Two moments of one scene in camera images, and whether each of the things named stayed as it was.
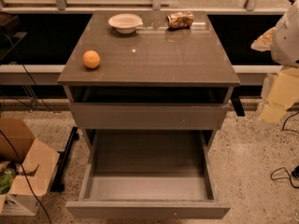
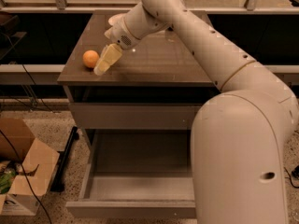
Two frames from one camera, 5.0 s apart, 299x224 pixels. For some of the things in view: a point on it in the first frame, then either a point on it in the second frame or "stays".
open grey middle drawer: (149, 174) stays
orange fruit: (91, 59) stays
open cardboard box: (35, 164) stays
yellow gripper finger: (283, 92) -> (109, 56)
